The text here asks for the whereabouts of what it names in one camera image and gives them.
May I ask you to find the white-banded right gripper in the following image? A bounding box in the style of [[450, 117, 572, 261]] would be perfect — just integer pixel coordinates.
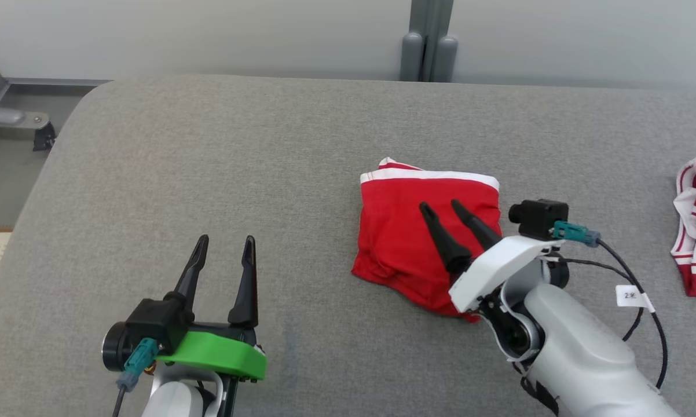
[[419, 199, 563, 361]]

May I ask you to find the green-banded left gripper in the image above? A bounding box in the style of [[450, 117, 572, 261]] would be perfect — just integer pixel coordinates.
[[154, 235, 268, 417]]

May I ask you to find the red shorts white trim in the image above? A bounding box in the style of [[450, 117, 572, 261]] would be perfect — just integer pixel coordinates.
[[351, 157, 504, 323]]

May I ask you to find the black caster wheel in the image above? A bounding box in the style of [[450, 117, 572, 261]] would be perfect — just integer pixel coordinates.
[[34, 123, 57, 152]]

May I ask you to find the grey metal wheeled stand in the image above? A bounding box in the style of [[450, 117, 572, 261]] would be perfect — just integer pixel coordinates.
[[0, 46, 53, 137]]

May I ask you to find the black left cable teal plug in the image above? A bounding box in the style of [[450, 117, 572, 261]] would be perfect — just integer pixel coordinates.
[[112, 339, 159, 417]]

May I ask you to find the black cable teal plug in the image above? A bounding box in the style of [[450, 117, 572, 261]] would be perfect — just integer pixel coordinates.
[[551, 221, 670, 390], [112, 339, 159, 417]]

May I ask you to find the black right cable teal plug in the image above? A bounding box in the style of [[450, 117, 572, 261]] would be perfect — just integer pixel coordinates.
[[551, 221, 670, 390]]

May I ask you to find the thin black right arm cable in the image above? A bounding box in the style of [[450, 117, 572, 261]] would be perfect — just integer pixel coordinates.
[[542, 258, 645, 342]]

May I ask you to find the white right cable label tag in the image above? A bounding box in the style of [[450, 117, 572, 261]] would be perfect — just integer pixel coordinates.
[[616, 284, 655, 313]]

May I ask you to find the grey cylindrical post foot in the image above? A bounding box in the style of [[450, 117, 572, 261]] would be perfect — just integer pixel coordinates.
[[435, 36, 459, 83], [400, 32, 424, 82]]

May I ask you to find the grey partition post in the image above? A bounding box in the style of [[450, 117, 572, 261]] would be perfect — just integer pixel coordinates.
[[409, 0, 454, 83]]

